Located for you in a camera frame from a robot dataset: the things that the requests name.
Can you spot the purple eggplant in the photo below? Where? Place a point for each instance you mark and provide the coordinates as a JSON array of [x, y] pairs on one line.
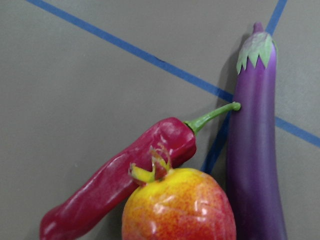
[[251, 167]]

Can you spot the red chili pepper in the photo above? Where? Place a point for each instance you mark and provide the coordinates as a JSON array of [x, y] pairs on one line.
[[111, 183]]

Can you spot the red yellow pomegranate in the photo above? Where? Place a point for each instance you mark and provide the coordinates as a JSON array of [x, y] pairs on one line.
[[175, 204]]

